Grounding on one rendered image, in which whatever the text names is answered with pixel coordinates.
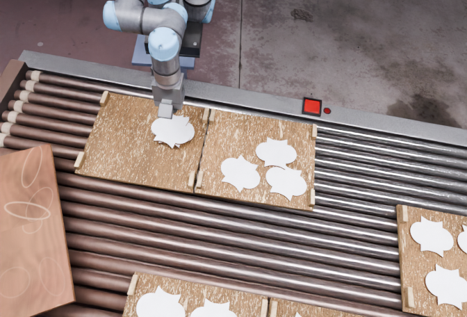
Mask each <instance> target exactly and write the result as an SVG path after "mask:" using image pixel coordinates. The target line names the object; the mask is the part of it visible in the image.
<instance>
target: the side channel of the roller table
mask: <svg viewBox="0 0 467 317"><path fill-rule="evenodd" d="M28 70H30V69H29V68H28V65H27V64H26V63H25V62H24V61H20V60H13V59H10V61H9V63H8V64H7V66H6V68H5V69H4V71H3V72H2V74H1V76H0V122H4V121H3V120H2V114H3V112H4V111H10V110H9V109H8V103H9V101H11V100H15V98H14V94H15V91H16V90H21V88H20V83H21V81H22V80H26V72H27V71H28ZM15 101H17V100H15Z"/></svg>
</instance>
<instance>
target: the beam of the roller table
mask: <svg viewBox="0 0 467 317"><path fill-rule="evenodd" d="M18 60H20V61H24V62H25V63H26V64H27V65H28V68H29V69H30V70H31V71H35V70H36V71H40V72H43V73H47V74H54V75H58V76H66V77H69V78H74V79H81V80H85V81H92V82H97V83H104V84H108V85H112V86H119V87H123V88H130V89H135V90H142V91H146V92H152V88H151V83H152V81H153V79H151V72H143V71H140V70H133V69H128V68H124V67H117V66H112V65H105V64H101V63H94V62H90V61H85V60H78V59H74V58H67V57H62V56H55V55H51V54H44V53H40V52H35V51H28V50H23V52H22V54H21V56H20V57H19V59H18ZM184 82H185V91H186V94H185V97H184V98H185V99H192V100H196V101H203V102H208V103H212V104H219V105H223V106H230V107H234V108H241V109H246V110H250V111H257V112H262V113H269V114H273V115H280V116H284V117H291V118H295V119H300V120H307V121H312V122H319V123H323V124H330V125H334V126H338V127H345V128H350V129H357V130H361V131H368V132H373V133H380V134H384V135H388V136H395V137H399V138H406V139H411V140H418V141H422V142H426V143H434V144H438V145H445V146H449V147H456V148H461V149H467V129H460V128H455V127H448V126H443V125H440V124H432V123H428V122H421V121H417V120H410V119H405V118H401V117H393V116H390V115H382V114H378V113H371V112H367V111H360V110H355V109H351V108H343V107H340V106H332V105H328V104H322V113H321V116H320V117H316V116H311V115H304V114H302V102H303V100H301V99H293V98H290V97H282V96H278V95H271V94H267V93H262V92H255V91H251V90H243V89H240V88H232V87H228V86H221V85H217V84H212V83H205V82H201V81H193V80H190V79H184ZM324 108H329V109H330V110H331V113H330V114H326V113H324V111H323V109H324Z"/></svg>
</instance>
